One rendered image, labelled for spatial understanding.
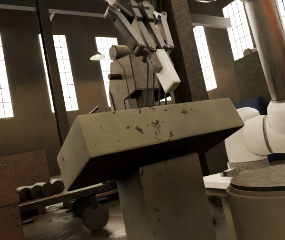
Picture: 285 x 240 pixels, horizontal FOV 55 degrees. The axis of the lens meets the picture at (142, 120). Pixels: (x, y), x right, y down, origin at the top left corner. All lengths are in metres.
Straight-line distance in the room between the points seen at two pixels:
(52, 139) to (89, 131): 11.67
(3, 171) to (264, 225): 1.81
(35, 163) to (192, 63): 2.24
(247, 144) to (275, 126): 0.13
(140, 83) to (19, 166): 3.03
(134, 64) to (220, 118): 5.34
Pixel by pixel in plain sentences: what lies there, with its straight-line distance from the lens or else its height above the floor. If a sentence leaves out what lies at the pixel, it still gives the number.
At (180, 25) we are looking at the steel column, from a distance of 3.52.
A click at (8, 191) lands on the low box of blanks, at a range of 1.98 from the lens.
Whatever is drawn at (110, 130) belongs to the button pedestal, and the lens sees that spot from 0.29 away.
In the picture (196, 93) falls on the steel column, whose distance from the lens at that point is 3.32.
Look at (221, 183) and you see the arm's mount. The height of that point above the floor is 0.37.
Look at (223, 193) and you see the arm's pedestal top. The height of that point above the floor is 0.32.
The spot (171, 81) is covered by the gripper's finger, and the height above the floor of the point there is 0.66.
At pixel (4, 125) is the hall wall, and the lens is 11.73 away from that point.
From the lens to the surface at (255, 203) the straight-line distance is 0.26.
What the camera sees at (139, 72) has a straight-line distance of 5.71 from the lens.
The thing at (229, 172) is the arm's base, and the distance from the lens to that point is 1.17.
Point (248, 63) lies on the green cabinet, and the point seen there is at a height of 1.38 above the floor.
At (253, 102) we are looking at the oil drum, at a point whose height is 0.82.
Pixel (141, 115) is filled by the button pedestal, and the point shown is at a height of 0.61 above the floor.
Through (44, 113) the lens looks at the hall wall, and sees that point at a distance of 12.05.
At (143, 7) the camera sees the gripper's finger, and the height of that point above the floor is 0.82.
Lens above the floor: 0.58
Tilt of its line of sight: 5 degrees up
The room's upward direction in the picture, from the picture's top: 11 degrees counter-clockwise
